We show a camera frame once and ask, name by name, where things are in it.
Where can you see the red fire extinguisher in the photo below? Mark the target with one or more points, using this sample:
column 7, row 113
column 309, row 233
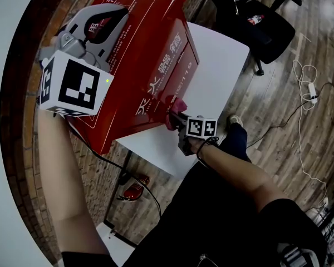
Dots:
column 135, row 190

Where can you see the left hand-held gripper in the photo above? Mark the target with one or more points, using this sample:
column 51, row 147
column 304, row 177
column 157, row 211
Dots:
column 78, row 85

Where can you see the person's grey white shoe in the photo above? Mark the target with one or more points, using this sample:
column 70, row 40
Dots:
column 296, row 256

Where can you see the red fire extinguisher box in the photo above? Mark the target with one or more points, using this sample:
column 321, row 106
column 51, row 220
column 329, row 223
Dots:
column 150, row 37

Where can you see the person's right hand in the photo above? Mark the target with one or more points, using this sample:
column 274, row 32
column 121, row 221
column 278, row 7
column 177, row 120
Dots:
column 199, row 146

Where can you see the plastic bottle with red label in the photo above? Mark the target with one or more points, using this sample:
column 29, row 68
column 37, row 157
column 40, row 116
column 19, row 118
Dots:
column 255, row 19

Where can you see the person's beige shoe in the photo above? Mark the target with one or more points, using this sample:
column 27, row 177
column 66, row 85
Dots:
column 235, row 120

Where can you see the black office chair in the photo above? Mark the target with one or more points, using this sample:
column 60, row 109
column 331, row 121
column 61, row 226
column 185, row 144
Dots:
column 270, row 35

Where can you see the person's right forearm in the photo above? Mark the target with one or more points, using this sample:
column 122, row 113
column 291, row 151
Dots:
column 245, row 177

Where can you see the silver shirt pendant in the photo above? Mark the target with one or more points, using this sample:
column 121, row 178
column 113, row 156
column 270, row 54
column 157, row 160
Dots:
column 203, row 257

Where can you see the gold ornament stand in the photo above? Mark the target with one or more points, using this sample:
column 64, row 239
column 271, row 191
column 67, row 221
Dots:
column 236, row 7

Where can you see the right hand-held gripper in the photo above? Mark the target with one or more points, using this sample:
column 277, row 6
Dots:
column 201, row 128

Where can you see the person's dark trouser leg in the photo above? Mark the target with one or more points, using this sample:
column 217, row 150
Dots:
column 236, row 143

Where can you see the small black floor object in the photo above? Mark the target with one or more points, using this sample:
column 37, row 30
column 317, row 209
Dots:
column 123, row 178

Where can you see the person's left forearm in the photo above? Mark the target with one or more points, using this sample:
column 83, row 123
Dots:
column 61, row 182

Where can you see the person's dark shirt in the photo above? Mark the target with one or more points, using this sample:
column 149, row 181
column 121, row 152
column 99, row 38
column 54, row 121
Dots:
column 206, row 227

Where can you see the pink cloth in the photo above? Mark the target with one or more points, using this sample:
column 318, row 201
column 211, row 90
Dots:
column 179, row 104

